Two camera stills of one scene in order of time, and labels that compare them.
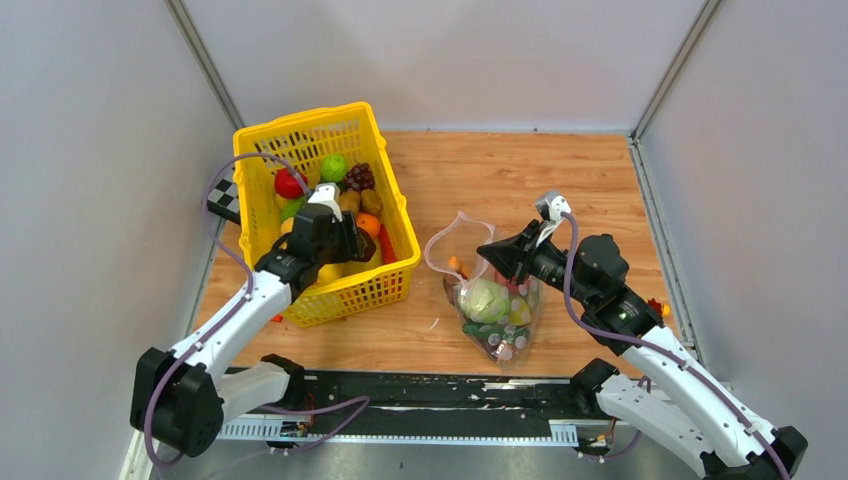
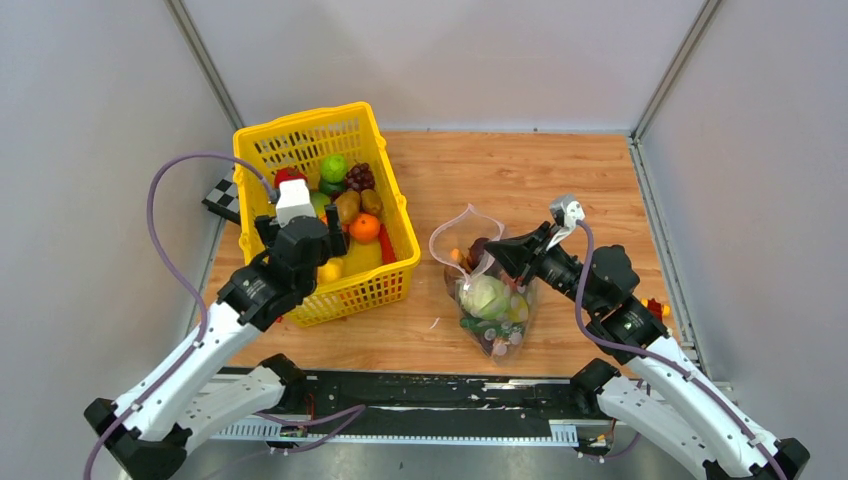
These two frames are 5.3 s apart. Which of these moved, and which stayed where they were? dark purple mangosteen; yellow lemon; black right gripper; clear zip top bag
Moved: dark purple mangosteen
Stayed: yellow lemon; black right gripper; clear zip top bag
